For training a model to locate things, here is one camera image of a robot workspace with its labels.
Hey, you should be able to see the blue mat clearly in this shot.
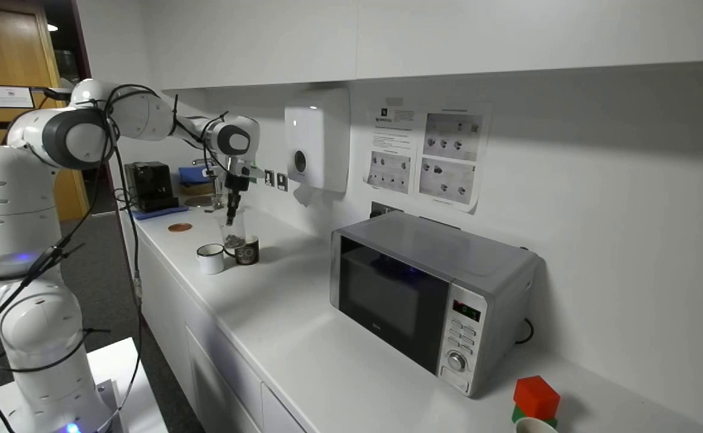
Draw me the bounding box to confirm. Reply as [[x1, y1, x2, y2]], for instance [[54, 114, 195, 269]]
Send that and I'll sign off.
[[129, 205, 189, 225]]

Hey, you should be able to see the black microwave cable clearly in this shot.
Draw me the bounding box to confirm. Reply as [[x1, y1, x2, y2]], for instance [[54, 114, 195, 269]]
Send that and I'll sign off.
[[514, 316, 537, 350]]

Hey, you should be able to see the white lower cabinet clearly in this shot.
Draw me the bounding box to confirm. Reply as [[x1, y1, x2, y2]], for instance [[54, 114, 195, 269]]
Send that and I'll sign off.
[[119, 215, 311, 433]]

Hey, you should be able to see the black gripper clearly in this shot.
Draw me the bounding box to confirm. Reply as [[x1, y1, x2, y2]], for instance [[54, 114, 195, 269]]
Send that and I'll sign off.
[[222, 172, 252, 228]]

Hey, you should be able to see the small white cup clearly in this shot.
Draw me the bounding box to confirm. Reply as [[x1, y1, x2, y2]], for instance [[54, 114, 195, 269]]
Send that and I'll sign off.
[[513, 417, 560, 433]]

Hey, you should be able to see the green block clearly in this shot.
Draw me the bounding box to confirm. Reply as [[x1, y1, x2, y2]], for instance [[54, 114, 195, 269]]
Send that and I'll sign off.
[[511, 404, 560, 431]]

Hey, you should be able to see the white sheet with logo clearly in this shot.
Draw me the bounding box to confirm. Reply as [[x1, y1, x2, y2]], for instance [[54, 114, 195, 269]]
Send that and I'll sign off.
[[363, 97, 424, 201]]

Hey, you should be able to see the white robot base table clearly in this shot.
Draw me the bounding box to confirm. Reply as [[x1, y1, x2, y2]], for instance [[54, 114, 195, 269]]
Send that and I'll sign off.
[[0, 334, 171, 433]]

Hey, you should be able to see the white enamel mug dark rim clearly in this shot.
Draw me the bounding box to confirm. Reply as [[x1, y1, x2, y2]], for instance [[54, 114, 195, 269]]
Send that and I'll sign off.
[[195, 240, 231, 276]]

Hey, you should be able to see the brown box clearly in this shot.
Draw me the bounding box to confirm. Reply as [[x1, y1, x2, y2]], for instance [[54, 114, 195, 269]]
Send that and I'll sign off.
[[175, 184, 218, 209]]

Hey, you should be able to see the white sheet with photos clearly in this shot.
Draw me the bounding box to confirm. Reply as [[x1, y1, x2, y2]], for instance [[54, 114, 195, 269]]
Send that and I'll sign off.
[[415, 105, 485, 217]]

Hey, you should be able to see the black mug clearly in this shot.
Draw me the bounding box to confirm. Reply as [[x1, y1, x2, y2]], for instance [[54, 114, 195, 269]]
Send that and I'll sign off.
[[225, 233, 261, 268]]

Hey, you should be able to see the white door sign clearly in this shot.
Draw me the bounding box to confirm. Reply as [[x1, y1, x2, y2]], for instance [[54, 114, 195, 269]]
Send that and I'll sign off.
[[0, 83, 35, 111]]

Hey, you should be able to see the red block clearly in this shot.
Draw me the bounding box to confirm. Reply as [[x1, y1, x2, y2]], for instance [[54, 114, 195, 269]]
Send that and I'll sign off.
[[513, 374, 564, 424]]

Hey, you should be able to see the colourless plastic cup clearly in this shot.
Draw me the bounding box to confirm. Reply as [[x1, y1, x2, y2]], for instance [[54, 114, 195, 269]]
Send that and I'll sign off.
[[218, 209, 252, 250]]

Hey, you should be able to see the white cabinet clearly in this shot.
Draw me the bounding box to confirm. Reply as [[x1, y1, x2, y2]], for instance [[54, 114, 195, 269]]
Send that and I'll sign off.
[[119, 215, 311, 433], [141, 0, 703, 95]]

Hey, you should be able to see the black coffee machine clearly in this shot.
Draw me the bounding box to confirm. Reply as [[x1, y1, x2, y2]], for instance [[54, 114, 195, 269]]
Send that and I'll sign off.
[[122, 160, 180, 217]]

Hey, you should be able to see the white paper towel dispenser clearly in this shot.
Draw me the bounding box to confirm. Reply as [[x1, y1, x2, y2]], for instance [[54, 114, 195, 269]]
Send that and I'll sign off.
[[281, 103, 350, 203]]

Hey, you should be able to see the wooden door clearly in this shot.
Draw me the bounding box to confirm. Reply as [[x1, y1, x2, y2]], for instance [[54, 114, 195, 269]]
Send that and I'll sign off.
[[0, 0, 93, 226]]

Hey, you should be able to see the white upper cabinet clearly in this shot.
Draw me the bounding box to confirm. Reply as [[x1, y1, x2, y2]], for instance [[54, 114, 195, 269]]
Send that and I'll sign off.
[[141, 0, 703, 95]]

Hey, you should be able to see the blue box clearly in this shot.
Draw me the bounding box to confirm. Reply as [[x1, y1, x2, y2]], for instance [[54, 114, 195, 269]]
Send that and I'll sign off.
[[175, 163, 213, 188]]

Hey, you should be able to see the silver microwave oven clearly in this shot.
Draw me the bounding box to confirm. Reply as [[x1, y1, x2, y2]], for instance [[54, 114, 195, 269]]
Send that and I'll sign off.
[[326, 209, 548, 401]]

